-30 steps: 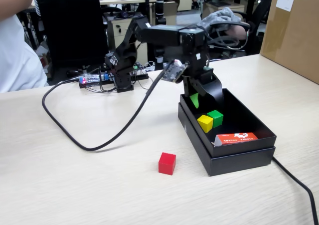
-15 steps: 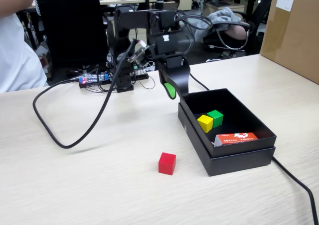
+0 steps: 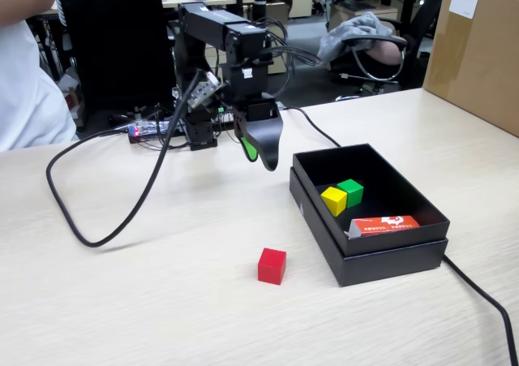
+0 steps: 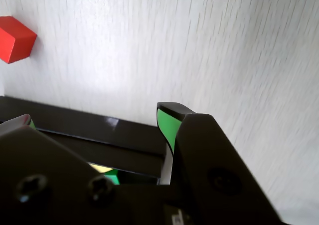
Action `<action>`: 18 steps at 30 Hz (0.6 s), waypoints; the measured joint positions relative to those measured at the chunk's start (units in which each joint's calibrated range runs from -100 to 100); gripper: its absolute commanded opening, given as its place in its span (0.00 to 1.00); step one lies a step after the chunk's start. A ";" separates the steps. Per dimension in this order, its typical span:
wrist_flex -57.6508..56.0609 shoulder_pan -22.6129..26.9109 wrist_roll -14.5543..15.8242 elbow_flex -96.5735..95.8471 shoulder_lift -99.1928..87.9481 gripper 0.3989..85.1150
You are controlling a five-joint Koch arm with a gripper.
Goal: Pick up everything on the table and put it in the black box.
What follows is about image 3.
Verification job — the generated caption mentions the grey cloth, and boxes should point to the grey cloth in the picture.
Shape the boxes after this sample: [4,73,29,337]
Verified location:
[316,11,394,61]

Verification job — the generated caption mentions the seated person white shirt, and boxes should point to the seated person white shirt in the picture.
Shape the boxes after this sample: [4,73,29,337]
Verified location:
[0,19,78,152]

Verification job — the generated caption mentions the red cube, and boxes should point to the red cube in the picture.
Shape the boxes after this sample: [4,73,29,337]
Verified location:
[257,247,287,286]

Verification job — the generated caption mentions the person in striped shirt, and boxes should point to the person in striped shirt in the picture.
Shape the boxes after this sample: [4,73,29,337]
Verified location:
[54,0,68,28]

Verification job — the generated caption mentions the black office chair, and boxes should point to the black office chair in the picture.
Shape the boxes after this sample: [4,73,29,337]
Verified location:
[55,0,179,131]

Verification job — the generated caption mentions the black power cable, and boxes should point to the black power cable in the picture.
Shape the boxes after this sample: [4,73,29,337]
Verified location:
[279,105,519,366]

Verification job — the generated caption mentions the black cardboard box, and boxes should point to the black cardboard box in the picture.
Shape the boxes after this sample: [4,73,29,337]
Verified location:
[292,142,451,257]

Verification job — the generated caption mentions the yellow cube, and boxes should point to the yellow cube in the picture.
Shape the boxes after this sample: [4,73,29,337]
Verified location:
[320,186,349,217]

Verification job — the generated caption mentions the thick black camera cable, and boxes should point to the thick black camera cable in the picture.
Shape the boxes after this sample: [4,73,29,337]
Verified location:
[45,69,204,248]

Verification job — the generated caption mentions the controller board with red light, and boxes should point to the controller board with red light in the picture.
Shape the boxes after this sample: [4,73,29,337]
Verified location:
[127,118,187,144]

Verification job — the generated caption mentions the orange matchbox white print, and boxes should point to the orange matchbox white print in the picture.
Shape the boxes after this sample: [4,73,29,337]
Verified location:
[344,214,422,240]

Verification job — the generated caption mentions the black box lid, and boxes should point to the black box lid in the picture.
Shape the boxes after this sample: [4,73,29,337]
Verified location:
[289,166,449,288]

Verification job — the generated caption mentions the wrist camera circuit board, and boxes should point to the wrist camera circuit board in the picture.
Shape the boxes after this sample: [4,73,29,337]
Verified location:
[187,71,223,110]

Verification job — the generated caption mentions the thin black servo wires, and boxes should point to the thin black servo wires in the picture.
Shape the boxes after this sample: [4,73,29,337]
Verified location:
[251,16,324,99]

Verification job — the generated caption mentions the green cube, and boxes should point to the green cube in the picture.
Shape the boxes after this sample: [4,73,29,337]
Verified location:
[336,179,365,209]

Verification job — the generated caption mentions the brown cardboard box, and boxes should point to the brown cardboard box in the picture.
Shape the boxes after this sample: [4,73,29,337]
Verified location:
[422,0,519,138]

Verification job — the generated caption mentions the chrome frame office chair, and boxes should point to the chrome frame office chair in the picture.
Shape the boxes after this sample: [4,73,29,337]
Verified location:
[330,0,443,101]

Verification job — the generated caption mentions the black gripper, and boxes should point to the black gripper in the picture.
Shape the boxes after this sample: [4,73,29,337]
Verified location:
[228,62,285,173]

